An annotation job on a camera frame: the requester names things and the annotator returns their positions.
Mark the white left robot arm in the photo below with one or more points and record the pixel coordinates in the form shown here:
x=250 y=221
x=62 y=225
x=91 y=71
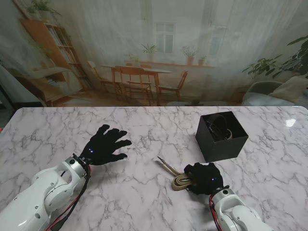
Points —
x=41 y=195

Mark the black woven belt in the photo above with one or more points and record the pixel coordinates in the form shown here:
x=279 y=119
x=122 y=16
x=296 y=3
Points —
x=217 y=127

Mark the black square storage box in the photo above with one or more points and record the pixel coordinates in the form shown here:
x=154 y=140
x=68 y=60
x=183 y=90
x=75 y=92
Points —
x=226 y=150

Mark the printed room scene backdrop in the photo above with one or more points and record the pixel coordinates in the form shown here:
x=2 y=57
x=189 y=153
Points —
x=154 y=48

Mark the beige braided belt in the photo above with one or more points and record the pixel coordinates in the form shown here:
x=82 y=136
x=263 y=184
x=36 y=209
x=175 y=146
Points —
x=229 y=134
x=179 y=180

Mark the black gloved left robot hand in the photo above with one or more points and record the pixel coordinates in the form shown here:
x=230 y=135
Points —
x=107 y=146

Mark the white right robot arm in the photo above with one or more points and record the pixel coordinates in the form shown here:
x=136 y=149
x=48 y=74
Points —
x=238 y=211

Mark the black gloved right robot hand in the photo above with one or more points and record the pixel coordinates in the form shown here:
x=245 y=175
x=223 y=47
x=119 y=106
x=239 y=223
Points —
x=205 y=179

